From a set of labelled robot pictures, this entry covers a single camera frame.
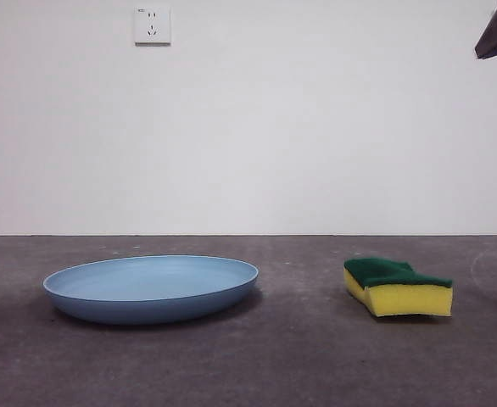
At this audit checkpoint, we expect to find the yellow sponge with green pad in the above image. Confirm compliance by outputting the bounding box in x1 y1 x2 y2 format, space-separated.
343 255 454 318

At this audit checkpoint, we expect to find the blue round plate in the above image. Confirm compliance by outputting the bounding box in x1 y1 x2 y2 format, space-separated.
42 254 261 326

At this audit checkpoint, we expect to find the white wall socket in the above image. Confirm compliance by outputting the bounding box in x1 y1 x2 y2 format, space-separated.
134 6 173 47

